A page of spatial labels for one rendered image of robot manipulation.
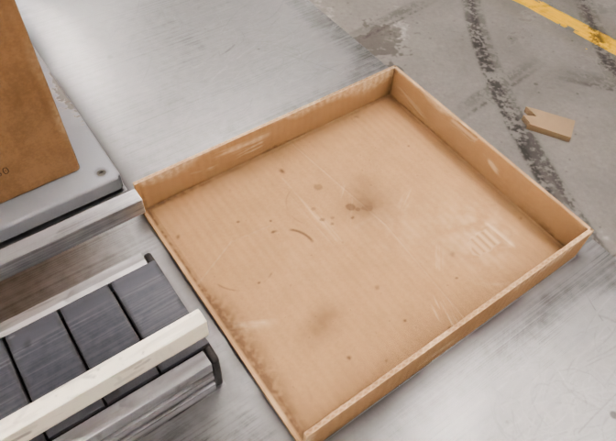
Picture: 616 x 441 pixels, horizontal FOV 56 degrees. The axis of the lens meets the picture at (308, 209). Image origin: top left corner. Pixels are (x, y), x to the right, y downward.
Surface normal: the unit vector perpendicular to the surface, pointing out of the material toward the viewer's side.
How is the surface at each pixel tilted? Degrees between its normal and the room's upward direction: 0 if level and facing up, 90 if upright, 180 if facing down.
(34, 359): 0
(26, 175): 90
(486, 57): 0
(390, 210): 0
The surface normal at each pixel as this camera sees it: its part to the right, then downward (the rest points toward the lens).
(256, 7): 0.05, -0.61
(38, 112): 0.59, 0.65
